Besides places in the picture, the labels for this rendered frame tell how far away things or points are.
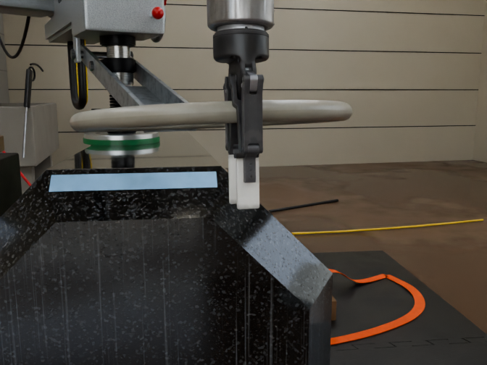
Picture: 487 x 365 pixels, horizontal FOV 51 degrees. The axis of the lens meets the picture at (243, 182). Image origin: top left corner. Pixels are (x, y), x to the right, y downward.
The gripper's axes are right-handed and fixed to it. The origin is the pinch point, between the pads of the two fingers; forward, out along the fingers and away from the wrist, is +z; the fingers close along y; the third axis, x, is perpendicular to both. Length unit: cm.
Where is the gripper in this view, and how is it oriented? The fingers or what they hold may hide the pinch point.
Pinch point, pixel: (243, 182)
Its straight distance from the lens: 69.7
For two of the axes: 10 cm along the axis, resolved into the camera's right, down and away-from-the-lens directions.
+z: 0.2, 9.9, 1.1
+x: -9.7, 0.4, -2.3
